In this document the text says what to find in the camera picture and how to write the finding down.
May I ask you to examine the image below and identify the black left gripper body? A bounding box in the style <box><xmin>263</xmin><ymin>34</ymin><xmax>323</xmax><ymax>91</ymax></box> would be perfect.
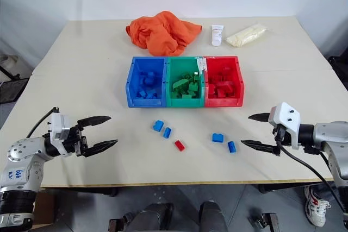
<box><xmin>63</xmin><ymin>124</ymin><xmax>92</xmax><ymax>158</ymax></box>

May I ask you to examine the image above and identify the brown cardboard box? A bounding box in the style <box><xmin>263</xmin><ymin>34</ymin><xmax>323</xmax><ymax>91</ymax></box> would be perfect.
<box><xmin>33</xmin><ymin>190</ymin><xmax>57</xmax><ymax>226</ymax></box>

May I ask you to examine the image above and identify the black table frame bar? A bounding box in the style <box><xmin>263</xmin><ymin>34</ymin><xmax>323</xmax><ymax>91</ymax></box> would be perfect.
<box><xmin>40</xmin><ymin>186</ymin><xmax>119</xmax><ymax>198</ymax></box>
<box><xmin>257</xmin><ymin>184</ymin><xmax>309</xmax><ymax>195</ymax></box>

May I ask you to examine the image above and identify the long green toy brick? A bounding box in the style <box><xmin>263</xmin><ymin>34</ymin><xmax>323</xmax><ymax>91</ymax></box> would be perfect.
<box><xmin>171</xmin><ymin>78</ymin><xmax>190</xmax><ymax>90</ymax></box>

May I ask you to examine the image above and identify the black flat case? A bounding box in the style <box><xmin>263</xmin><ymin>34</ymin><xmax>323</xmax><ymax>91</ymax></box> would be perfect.
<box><xmin>0</xmin><ymin>78</ymin><xmax>30</xmax><ymax>104</ymax></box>

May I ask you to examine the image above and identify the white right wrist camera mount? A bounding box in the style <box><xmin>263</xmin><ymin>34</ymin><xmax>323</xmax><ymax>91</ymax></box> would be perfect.
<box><xmin>268</xmin><ymin>102</ymin><xmax>301</xmax><ymax>150</ymax></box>

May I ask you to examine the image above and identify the green plastic storage bin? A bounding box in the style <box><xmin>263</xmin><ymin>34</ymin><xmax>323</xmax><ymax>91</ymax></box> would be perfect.
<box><xmin>164</xmin><ymin>56</ymin><xmax>208</xmax><ymax>108</ymax></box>

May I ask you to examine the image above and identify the black equipment box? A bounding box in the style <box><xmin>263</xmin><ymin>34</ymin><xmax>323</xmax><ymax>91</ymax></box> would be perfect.
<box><xmin>327</xmin><ymin>55</ymin><xmax>348</xmax><ymax>92</ymax></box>

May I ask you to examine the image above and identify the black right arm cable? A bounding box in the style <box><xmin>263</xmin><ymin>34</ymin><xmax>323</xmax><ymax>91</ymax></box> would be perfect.
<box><xmin>275</xmin><ymin>131</ymin><xmax>348</xmax><ymax>218</ymax></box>

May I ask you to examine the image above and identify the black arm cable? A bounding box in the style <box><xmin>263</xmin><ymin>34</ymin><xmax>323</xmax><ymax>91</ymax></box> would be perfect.
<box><xmin>26</xmin><ymin>106</ymin><xmax>60</xmax><ymax>138</ymax></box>
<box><xmin>275</xmin><ymin>131</ymin><xmax>348</xmax><ymax>218</ymax></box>

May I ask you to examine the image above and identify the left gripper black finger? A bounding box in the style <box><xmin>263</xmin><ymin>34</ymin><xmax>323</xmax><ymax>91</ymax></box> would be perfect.
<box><xmin>85</xmin><ymin>139</ymin><xmax>119</xmax><ymax>158</ymax></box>
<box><xmin>77</xmin><ymin>116</ymin><xmax>112</xmax><ymax>131</ymax></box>

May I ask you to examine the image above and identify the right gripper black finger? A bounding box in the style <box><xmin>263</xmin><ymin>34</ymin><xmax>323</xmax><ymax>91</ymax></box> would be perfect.
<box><xmin>240</xmin><ymin>139</ymin><xmax>281</xmax><ymax>157</ymax></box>
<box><xmin>248</xmin><ymin>112</ymin><xmax>271</xmax><ymax>124</ymax></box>

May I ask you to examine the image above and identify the blue plastic storage bin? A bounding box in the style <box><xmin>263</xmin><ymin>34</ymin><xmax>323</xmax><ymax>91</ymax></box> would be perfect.
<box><xmin>125</xmin><ymin>56</ymin><xmax>169</xmax><ymax>108</ymax></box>

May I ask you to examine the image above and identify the red plastic storage bin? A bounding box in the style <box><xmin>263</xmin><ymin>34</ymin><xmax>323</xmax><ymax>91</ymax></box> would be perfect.
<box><xmin>203</xmin><ymin>55</ymin><xmax>245</xmax><ymax>108</ymax></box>

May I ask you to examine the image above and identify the clear bag of pale filling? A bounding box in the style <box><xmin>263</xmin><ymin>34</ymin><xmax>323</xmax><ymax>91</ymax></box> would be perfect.
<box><xmin>224</xmin><ymin>22</ymin><xmax>270</xmax><ymax>49</ymax></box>

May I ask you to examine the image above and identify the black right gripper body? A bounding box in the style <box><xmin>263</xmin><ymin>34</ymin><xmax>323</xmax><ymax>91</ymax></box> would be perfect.
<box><xmin>272</xmin><ymin>123</ymin><xmax>287</xmax><ymax>148</ymax></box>

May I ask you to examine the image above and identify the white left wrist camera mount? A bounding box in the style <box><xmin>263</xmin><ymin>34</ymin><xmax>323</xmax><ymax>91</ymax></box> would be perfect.
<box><xmin>47</xmin><ymin>112</ymin><xmax>72</xmax><ymax>143</ymax></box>

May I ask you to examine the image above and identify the crumpled orange cloth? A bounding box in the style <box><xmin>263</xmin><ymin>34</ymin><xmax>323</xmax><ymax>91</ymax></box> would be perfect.
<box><xmin>125</xmin><ymin>10</ymin><xmax>203</xmax><ymax>57</ymax></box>

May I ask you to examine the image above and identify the white squeeze tube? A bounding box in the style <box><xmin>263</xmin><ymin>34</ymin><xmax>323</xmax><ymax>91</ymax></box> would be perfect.
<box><xmin>210</xmin><ymin>24</ymin><xmax>226</xmax><ymax>47</ymax></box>

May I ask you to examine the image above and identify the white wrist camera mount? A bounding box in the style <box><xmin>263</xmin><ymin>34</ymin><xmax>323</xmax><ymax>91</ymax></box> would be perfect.
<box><xmin>268</xmin><ymin>102</ymin><xmax>301</xmax><ymax>150</ymax></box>
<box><xmin>47</xmin><ymin>112</ymin><xmax>72</xmax><ymax>143</ymax></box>

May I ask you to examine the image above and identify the dark grey rounded shape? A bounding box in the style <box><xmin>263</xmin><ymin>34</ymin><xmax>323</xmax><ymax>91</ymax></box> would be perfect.
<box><xmin>132</xmin><ymin>202</ymin><xmax>175</xmax><ymax>232</ymax></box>

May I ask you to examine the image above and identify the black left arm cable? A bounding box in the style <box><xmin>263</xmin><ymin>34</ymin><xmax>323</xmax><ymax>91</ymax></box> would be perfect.
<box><xmin>26</xmin><ymin>106</ymin><xmax>60</xmax><ymax>138</ymax></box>

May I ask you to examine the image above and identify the white and red sneaker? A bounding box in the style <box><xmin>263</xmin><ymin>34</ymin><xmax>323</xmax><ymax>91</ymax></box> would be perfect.
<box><xmin>303</xmin><ymin>185</ymin><xmax>331</xmax><ymax>228</ymax></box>

